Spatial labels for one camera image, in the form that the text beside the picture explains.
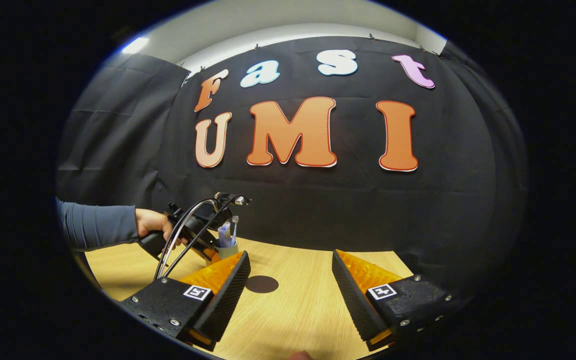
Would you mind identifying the light blue cup wooden handle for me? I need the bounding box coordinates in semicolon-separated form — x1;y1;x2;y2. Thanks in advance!
214;240;240;261

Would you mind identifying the ceiling light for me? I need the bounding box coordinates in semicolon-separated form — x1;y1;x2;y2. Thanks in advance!
121;37;150;55

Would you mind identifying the white toothpaste tube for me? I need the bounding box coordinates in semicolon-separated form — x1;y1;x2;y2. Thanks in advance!
217;221;233;248

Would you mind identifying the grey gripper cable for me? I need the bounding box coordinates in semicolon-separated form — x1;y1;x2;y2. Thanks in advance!
154;198;219;281

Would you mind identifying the wooden desktop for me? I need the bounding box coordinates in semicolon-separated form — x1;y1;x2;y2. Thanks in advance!
84;235;415;360

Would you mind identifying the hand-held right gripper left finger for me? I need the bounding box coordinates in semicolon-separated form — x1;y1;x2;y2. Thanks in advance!
119;250;252;352

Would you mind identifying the black backdrop cloth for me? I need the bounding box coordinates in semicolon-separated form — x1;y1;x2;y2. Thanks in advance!
55;36;529;301

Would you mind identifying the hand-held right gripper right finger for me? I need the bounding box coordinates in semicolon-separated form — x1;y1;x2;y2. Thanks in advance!
331;249;455;352

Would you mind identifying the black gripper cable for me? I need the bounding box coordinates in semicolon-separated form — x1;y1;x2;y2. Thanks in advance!
160;195;241;280

